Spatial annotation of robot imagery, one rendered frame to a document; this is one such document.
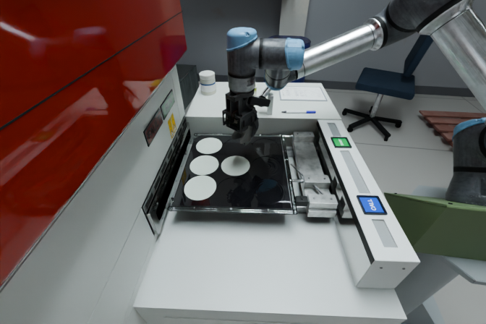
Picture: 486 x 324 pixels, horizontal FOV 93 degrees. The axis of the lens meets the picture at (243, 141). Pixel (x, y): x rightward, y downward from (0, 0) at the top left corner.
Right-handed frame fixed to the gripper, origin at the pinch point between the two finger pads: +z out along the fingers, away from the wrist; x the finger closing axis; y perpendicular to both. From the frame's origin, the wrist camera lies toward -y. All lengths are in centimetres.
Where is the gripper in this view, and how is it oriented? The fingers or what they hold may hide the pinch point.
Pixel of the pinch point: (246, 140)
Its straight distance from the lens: 78.8
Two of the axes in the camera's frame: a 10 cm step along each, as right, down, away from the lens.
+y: -6.4, 4.7, -6.1
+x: 7.7, 3.8, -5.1
